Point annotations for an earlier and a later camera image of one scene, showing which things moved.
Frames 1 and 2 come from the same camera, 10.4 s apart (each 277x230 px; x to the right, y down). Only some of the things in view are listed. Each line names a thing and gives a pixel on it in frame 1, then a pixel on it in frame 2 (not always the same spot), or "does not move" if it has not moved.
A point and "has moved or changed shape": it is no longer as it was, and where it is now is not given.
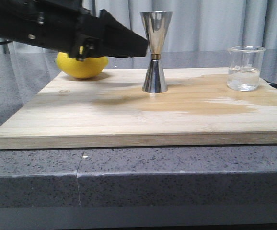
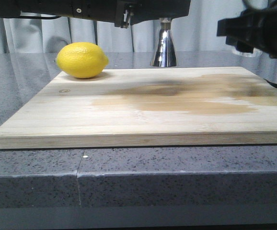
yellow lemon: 90,67 does not move
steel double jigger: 155,24 -> 164,55
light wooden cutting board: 112,109 does not move
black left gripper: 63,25 -> 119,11
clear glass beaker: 245,64 has moved or changed shape
